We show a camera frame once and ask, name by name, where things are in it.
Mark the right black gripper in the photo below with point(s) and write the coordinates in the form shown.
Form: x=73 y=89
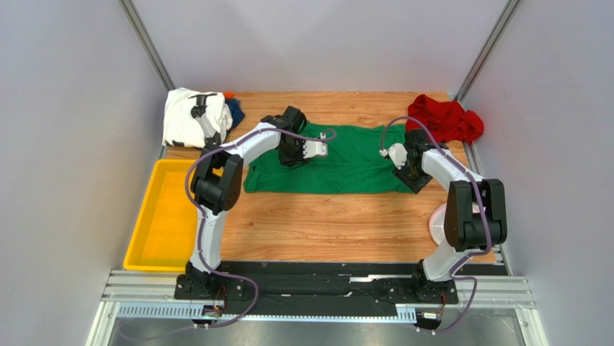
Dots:
x=412 y=177

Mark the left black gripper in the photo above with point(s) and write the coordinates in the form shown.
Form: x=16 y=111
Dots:
x=299 y=159

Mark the green t shirt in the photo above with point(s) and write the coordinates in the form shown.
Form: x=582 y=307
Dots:
x=352 y=166

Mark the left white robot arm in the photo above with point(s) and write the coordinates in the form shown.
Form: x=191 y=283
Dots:
x=217 y=179

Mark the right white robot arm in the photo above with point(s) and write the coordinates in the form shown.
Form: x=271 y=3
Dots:
x=463 y=188

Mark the white pink round basket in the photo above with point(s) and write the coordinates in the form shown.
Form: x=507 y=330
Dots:
x=435 y=223

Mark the red t shirt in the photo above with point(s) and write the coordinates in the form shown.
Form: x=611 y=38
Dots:
x=447 y=121

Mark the blue t shirt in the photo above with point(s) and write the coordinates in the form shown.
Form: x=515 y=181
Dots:
x=237 y=114

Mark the white printed t shirt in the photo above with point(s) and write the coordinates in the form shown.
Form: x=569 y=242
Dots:
x=191 y=117

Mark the yellow plastic bin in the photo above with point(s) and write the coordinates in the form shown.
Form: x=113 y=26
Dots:
x=164 y=234

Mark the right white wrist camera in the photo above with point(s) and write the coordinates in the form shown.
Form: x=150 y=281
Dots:
x=397 y=153

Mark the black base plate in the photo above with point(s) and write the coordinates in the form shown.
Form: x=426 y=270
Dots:
x=320 y=289

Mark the right aluminium frame post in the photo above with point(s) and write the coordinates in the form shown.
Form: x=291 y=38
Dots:
x=498 y=30

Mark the aluminium frame post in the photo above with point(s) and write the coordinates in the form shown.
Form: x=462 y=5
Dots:
x=132 y=15
x=498 y=30

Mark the left aluminium frame post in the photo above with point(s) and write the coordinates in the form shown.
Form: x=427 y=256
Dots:
x=132 y=15

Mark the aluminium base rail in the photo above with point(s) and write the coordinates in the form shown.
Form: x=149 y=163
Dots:
x=133 y=295

